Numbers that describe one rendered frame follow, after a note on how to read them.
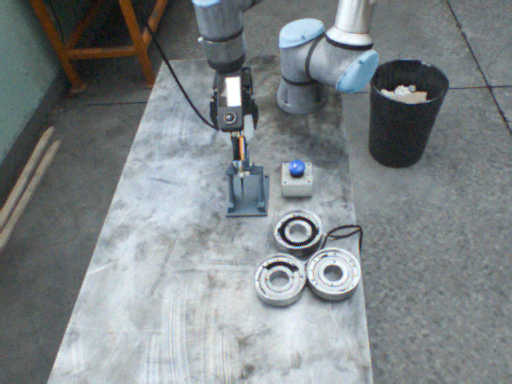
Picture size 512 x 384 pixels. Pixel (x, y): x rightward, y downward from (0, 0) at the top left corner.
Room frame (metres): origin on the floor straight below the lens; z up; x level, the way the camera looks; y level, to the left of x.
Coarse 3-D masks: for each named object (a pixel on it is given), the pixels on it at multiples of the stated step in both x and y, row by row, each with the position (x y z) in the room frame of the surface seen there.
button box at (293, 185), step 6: (306, 162) 0.72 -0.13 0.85; (282, 168) 0.72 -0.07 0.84; (306, 168) 0.70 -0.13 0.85; (282, 174) 0.70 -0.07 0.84; (288, 174) 0.69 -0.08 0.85; (294, 174) 0.69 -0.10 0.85; (300, 174) 0.68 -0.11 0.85; (306, 174) 0.68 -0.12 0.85; (282, 180) 0.68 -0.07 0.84; (288, 180) 0.67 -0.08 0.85; (294, 180) 0.67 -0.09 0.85; (300, 180) 0.67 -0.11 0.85; (306, 180) 0.67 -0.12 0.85; (282, 186) 0.66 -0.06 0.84; (288, 186) 0.66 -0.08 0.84; (294, 186) 0.66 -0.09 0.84; (300, 186) 0.66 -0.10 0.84; (306, 186) 0.65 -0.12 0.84; (288, 192) 0.66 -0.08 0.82; (294, 192) 0.66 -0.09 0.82; (300, 192) 0.66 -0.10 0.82; (306, 192) 0.65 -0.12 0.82
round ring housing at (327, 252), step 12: (324, 252) 0.47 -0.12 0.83; (336, 252) 0.47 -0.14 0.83; (348, 252) 0.46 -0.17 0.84; (312, 264) 0.45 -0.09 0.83; (324, 264) 0.45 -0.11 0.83; (336, 264) 0.44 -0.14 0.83; (312, 276) 0.42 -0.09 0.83; (324, 276) 0.42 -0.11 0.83; (312, 288) 0.40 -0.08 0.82; (348, 288) 0.38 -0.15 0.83; (336, 300) 0.38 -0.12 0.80
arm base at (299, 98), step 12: (288, 84) 1.00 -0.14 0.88; (300, 84) 0.98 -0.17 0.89; (312, 84) 0.98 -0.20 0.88; (324, 84) 1.00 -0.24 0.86; (288, 96) 1.00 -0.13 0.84; (300, 96) 0.97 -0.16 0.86; (312, 96) 0.97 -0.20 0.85; (324, 96) 0.99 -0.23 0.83; (288, 108) 0.98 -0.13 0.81; (300, 108) 0.96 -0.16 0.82; (312, 108) 0.96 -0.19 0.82
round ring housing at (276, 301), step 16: (272, 256) 0.48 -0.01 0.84; (288, 256) 0.47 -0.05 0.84; (256, 272) 0.45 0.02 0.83; (272, 272) 0.45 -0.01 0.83; (288, 272) 0.44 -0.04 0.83; (304, 272) 0.43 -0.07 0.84; (256, 288) 0.41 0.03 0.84; (272, 288) 0.41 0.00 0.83; (288, 288) 0.41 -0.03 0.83; (304, 288) 0.40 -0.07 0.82; (272, 304) 0.38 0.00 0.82; (288, 304) 0.38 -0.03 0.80
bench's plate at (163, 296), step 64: (192, 64) 1.31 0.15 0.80; (256, 64) 1.25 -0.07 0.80; (192, 128) 0.97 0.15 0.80; (256, 128) 0.93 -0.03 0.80; (320, 128) 0.89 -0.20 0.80; (128, 192) 0.76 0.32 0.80; (192, 192) 0.73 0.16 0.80; (320, 192) 0.66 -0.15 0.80; (128, 256) 0.56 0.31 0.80; (192, 256) 0.53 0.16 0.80; (256, 256) 0.51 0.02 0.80; (128, 320) 0.40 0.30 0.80; (192, 320) 0.38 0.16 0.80; (256, 320) 0.36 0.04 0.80; (320, 320) 0.34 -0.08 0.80
